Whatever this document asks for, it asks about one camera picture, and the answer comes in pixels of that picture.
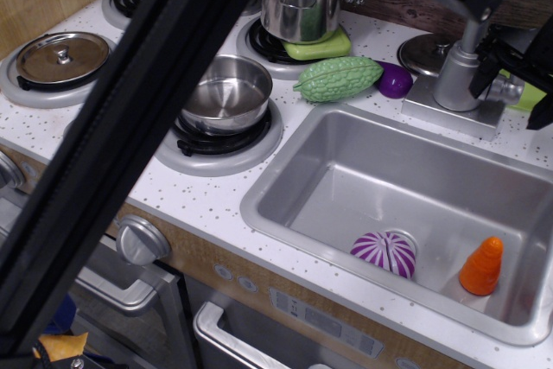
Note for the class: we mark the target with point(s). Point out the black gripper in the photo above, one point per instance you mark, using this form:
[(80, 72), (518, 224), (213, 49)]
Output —
[(525, 53)]

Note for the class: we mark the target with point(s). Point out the silver faucet lever handle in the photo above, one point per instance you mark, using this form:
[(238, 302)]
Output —
[(505, 89)]

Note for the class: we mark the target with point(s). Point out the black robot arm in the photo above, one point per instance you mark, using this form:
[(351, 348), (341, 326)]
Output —
[(157, 64)]

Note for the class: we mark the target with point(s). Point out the lime green plate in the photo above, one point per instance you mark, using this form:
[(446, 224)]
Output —
[(530, 96)]

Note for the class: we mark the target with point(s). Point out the silver toy faucet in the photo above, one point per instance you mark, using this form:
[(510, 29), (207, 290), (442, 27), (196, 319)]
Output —
[(446, 101)]

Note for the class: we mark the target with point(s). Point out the steel lid behind faucet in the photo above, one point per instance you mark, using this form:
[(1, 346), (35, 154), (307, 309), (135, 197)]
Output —
[(425, 54)]

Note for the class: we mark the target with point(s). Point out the purple eggplant toy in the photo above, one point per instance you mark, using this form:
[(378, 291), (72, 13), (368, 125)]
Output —
[(395, 81)]

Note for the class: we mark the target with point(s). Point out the green bitter melon toy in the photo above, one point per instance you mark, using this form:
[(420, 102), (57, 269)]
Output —
[(337, 78)]

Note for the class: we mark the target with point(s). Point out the green sponge toy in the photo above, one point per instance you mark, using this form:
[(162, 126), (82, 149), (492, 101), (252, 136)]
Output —
[(337, 45)]

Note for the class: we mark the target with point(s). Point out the orange carrot toy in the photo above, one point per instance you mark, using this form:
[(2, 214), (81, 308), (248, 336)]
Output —
[(480, 273)]

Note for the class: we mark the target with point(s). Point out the silver toy sink basin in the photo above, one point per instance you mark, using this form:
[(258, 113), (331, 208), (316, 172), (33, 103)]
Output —
[(346, 172)]

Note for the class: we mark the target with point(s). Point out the purple striped onion toy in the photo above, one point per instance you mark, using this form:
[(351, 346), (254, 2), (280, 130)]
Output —
[(389, 251)]

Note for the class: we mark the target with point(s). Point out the tall steel pot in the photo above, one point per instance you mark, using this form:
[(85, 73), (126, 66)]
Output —
[(300, 21)]

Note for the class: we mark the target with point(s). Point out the back right stove burner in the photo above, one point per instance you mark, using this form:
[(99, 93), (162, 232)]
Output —
[(256, 43)]

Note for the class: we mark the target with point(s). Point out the steel saucepan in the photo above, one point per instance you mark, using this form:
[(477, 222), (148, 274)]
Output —
[(232, 95)]

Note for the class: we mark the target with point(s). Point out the front right stove burner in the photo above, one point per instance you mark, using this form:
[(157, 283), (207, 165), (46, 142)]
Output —
[(191, 152)]

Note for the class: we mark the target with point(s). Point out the silver oven knob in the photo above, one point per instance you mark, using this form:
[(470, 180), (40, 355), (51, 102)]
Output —
[(139, 242)]

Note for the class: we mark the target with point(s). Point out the steel lid on burner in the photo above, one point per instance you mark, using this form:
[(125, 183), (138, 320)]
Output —
[(59, 58)]

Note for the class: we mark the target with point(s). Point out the front left stove burner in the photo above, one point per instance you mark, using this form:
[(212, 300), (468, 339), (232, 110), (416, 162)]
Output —
[(22, 92)]

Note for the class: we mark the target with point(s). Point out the blue object on floor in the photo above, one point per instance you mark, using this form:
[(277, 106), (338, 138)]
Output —
[(63, 317)]

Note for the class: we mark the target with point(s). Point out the yellow cloth on floor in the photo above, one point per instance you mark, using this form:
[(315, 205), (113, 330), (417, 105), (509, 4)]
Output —
[(63, 346)]

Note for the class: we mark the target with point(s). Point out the silver oven door handle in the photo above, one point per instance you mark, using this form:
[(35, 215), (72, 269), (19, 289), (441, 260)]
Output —
[(136, 299)]

